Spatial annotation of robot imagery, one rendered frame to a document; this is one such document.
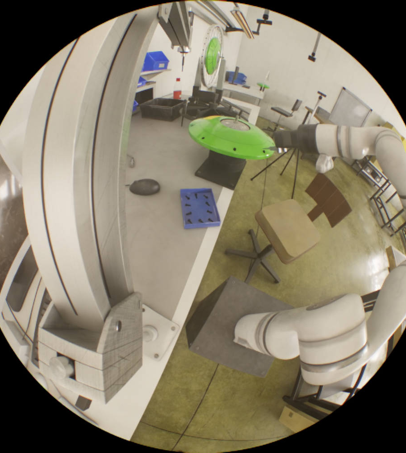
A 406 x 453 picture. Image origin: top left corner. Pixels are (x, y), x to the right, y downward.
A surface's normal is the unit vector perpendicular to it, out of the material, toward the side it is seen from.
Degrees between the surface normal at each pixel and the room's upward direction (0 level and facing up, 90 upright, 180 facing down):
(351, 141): 84
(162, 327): 0
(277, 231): 0
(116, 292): 49
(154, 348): 0
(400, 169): 105
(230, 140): 21
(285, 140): 79
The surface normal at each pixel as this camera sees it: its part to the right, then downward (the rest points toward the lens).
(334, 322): -0.58, -0.39
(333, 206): -0.95, 0.19
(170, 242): 0.11, -0.52
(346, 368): -0.39, -0.34
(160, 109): -0.36, 0.80
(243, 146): 0.12, -0.15
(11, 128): 0.93, 0.35
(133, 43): 0.07, 0.30
